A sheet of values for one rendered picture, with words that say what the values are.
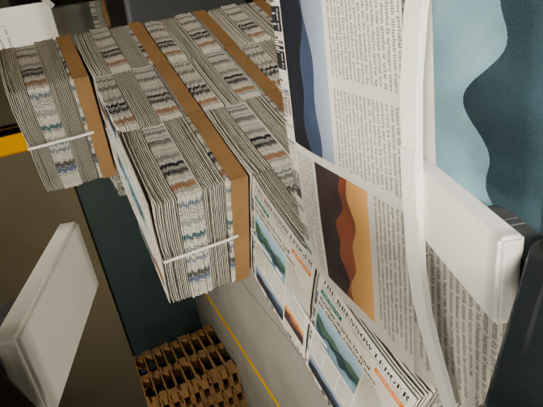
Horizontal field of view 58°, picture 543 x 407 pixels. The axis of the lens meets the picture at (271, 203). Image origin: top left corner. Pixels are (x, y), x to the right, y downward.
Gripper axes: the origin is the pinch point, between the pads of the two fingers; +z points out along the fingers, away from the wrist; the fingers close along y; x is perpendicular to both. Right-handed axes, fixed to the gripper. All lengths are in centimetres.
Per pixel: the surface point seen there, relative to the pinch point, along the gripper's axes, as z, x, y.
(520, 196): -2.2, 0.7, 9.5
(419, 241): -0.4, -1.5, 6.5
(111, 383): 685, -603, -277
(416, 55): -0.3, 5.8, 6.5
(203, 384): 513, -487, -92
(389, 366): 41, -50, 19
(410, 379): 39, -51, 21
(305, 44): 13.5, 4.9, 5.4
